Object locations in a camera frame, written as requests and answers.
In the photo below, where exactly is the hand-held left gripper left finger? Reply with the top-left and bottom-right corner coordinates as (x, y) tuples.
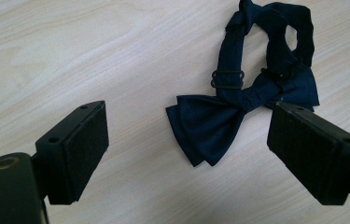
(32, 100), (110, 206)

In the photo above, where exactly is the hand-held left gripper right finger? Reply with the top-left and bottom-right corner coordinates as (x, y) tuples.
(266, 101), (350, 206)

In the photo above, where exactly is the navy blue bow tie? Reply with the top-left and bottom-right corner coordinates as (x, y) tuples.
(165, 0), (320, 168)

